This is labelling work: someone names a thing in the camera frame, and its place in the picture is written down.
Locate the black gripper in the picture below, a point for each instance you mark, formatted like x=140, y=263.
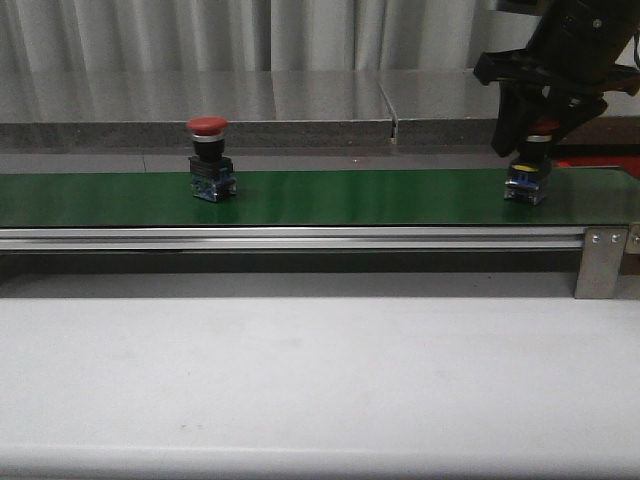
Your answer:
x=574, y=48

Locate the red push button back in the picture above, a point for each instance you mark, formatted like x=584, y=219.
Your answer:
x=528, y=172

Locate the red push button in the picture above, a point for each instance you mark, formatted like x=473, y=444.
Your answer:
x=528, y=172
x=212, y=173

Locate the green conveyor belt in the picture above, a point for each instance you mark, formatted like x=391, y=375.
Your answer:
x=574, y=196

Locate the red plastic tray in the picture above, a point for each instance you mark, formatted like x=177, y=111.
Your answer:
x=628, y=163

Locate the grey stone counter slab right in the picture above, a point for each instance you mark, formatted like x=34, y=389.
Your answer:
x=451, y=113

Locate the grey stone counter slab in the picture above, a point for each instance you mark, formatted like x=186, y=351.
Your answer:
x=451, y=113
x=119, y=121

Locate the steel conveyor end plate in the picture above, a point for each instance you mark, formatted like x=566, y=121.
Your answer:
x=632, y=246

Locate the white pleated curtain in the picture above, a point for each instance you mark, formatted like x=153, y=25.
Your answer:
x=97, y=36

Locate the steel conveyor support bracket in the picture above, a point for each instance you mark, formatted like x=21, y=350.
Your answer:
x=602, y=254

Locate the aluminium conveyor frame rail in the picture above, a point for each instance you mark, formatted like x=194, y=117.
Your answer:
x=393, y=238

